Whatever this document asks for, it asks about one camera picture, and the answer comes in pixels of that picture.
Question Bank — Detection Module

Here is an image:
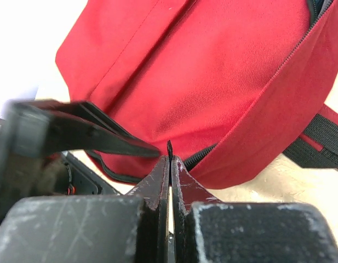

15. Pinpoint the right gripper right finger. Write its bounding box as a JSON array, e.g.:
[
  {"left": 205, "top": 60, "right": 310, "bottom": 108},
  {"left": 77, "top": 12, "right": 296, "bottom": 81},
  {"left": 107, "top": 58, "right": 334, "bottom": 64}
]
[{"left": 171, "top": 157, "right": 338, "bottom": 262}]

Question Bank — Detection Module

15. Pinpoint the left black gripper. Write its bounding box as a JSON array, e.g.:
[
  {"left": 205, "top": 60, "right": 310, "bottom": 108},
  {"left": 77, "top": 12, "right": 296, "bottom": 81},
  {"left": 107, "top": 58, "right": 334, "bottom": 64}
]
[{"left": 0, "top": 100, "right": 160, "bottom": 219}]

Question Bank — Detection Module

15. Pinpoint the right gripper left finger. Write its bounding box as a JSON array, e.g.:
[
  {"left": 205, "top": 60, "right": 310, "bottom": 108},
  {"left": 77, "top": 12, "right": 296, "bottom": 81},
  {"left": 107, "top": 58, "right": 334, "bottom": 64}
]
[{"left": 0, "top": 156, "right": 170, "bottom": 262}]

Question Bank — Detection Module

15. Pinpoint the red student backpack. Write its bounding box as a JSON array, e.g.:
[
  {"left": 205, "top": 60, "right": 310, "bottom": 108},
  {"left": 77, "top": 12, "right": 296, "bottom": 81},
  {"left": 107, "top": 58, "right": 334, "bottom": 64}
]
[{"left": 56, "top": 1, "right": 338, "bottom": 189}]

